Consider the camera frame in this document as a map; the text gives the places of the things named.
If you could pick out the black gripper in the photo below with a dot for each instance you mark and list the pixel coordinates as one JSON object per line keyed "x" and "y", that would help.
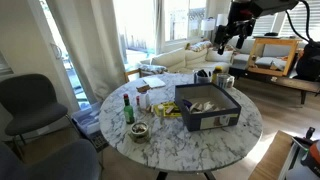
{"x": 240, "y": 24}

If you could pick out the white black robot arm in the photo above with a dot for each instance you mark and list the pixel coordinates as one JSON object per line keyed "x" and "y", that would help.
{"x": 308, "y": 66}

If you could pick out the navy blue cardboard box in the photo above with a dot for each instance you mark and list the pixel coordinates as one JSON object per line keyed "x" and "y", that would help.
{"x": 228, "y": 115}

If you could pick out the small brown box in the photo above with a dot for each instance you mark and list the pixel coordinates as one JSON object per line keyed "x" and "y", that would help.
{"x": 143, "y": 88}

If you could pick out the white table lamp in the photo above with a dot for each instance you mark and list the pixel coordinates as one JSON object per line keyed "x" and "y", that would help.
{"x": 208, "y": 25}

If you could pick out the amber jar yellow lid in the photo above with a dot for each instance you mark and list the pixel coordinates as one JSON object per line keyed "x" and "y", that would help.
{"x": 217, "y": 70}

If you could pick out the cream sofa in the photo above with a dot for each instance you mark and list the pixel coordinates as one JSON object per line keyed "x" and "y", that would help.
{"x": 202, "y": 56}

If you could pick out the metal tin can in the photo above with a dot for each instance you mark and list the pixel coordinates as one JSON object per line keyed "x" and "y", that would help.
{"x": 222, "y": 80}

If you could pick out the white pill bottle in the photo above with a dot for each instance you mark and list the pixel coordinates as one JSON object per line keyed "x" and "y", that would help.
{"x": 230, "y": 81}

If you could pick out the patterned grey cushion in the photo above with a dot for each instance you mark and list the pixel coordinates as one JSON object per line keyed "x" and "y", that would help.
{"x": 152, "y": 69}

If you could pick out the white notepad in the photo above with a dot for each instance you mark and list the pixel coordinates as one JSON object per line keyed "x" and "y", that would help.
{"x": 154, "y": 82}

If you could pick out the yellow flat package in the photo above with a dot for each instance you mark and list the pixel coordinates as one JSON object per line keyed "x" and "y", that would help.
{"x": 167, "y": 109}

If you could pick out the small white plastic bottle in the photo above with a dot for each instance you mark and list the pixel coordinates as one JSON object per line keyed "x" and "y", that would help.
{"x": 144, "y": 100}

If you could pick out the green glass bottle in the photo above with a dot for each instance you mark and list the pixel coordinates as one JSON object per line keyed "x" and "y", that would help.
{"x": 128, "y": 110}

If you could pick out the light wooden bench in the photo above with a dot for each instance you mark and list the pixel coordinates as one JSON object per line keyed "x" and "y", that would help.
{"x": 270, "y": 165}

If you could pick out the ceramic mug with contents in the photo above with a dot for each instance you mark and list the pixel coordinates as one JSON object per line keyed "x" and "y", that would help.
{"x": 139, "y": 132}

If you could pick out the white curtain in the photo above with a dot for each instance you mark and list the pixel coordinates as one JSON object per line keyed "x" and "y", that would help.
{"x": 89, "y": 31}

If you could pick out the plastic storage bin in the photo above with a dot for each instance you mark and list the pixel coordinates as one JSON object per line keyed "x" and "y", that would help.
{"x": 87, "y": 122}

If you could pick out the blue grey chair foreground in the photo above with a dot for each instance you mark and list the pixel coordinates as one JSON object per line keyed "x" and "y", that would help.
{"x": 74, "y": 161}

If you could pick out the dark grey chair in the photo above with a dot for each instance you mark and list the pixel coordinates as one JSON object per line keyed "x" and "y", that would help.
{"x": 31, "y": 100}

